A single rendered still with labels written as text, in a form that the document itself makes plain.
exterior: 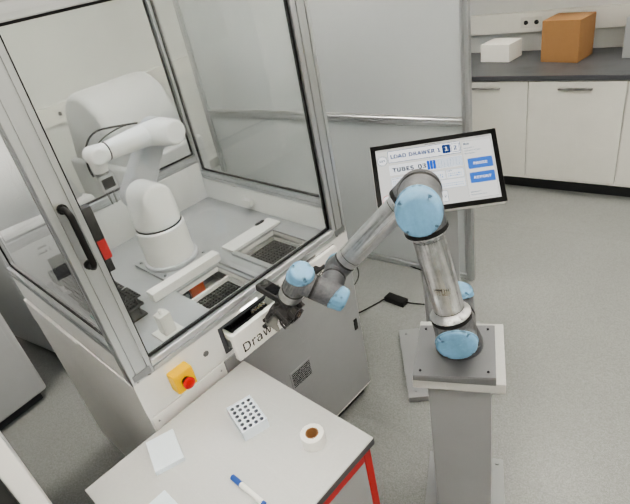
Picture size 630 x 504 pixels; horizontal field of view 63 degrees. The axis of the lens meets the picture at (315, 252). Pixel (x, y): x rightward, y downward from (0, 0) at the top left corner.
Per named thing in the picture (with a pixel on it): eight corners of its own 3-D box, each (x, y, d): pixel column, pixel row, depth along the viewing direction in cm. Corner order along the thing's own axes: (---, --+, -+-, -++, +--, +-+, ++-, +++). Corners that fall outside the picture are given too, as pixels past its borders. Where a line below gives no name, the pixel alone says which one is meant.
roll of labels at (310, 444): (331, 439, 148) (328, 430, 146) (314, 456, 145) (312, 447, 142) (313, 428, 153) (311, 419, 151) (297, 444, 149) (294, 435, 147)
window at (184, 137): (328, 228, 207) (278, -41, 157) (147, 357, 158) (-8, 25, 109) (327, 228, 207) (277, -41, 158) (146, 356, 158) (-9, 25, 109)
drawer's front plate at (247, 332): (298, 314, 191) (292, 290, 186) (240, 362, 175) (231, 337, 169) (295, 313, 192) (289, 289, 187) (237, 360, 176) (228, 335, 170)
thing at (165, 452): (185, 460, 151) (183, 456, 150) (157, 476, 148) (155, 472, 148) (174, 431, 161) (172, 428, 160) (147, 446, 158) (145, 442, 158)
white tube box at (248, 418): (270, 426, 156) (267, 418, 154) (245, 441, 153) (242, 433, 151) (252, 402, 166) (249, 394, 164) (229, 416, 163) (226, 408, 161)
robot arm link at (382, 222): (419, 148, 143) (317, 258, 168) (418, 162, 133) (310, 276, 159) (451, 173, 144) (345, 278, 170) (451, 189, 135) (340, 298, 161)
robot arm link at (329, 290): (354, 278, 156) (321, 263, 156) (349, 299, 147) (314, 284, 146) (344, 296, 160) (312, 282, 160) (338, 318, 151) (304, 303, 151)
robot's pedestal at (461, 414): (503, 461, 216) (506, 322, 177) (505, 531, 192) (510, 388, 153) (430, 453, 225) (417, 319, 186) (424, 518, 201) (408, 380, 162)
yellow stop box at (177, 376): (199, 382, 167) (192, 366, 163) (181, 396, 163) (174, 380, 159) (190, 375, 170) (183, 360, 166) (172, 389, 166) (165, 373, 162)
